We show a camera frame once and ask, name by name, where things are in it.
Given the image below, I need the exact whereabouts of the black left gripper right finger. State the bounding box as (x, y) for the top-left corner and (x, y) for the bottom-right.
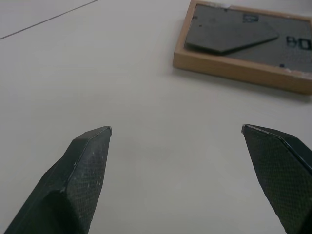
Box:
(241, 124), (312, 234)

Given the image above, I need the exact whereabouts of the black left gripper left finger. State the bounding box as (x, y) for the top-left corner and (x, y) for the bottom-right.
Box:
(4, 126), (113, 234)

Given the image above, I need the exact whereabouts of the dark grey flat puzzle piece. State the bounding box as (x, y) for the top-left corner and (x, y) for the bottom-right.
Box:
(184, 5), (279, 55)

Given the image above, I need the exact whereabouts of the wooden framed tray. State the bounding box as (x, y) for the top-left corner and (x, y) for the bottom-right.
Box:
(172, 0), (312, 95)

